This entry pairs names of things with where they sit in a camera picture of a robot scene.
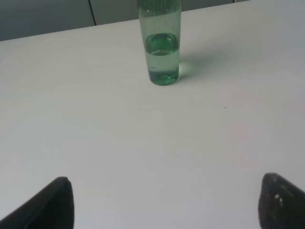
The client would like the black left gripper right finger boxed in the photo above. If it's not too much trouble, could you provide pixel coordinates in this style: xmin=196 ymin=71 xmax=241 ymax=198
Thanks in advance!
xmin=258 ymin=173 xmax=305 ymax=229

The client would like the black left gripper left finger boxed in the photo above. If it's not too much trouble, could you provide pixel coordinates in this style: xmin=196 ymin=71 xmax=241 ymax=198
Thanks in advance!
xmin=0 ymin=177 xmax=75 ymax=229

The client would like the green transparent plastic bottle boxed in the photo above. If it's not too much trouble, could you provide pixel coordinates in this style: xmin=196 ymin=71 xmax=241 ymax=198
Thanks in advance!
xmin=137 ymin=0 xmax=182 ymax=86

